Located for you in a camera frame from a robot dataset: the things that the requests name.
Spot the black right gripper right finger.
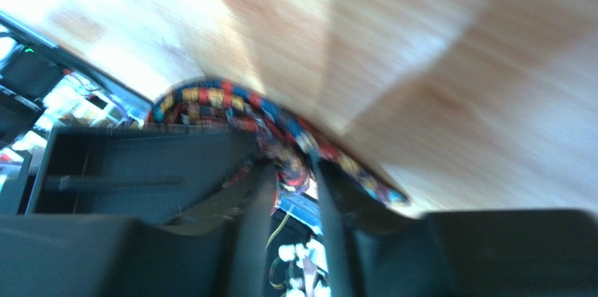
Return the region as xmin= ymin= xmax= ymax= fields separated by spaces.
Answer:
xmin=314 ymin=161 xmax=597 ymax=296

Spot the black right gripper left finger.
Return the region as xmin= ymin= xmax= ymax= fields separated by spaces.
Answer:
xmin=1 ymin=163 xmax=276 ymax=296

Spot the multicoloured checked patterned tie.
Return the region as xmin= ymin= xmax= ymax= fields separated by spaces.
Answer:
xmin=146 ymin=79 xmax=409 ymax=208

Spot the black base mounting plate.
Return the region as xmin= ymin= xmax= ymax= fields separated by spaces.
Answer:
xmin=0 ymin=11 xmax=155 ymax=216

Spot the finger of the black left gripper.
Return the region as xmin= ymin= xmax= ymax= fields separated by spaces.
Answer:
xmin=26 ymin=127 xmax=258 ymax=224

